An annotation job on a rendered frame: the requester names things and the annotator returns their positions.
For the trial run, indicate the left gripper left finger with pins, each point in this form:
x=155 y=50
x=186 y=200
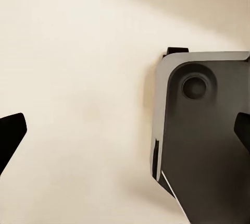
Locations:
x=12 y=130

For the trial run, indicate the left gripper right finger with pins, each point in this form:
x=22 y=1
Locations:
x=242 y=129

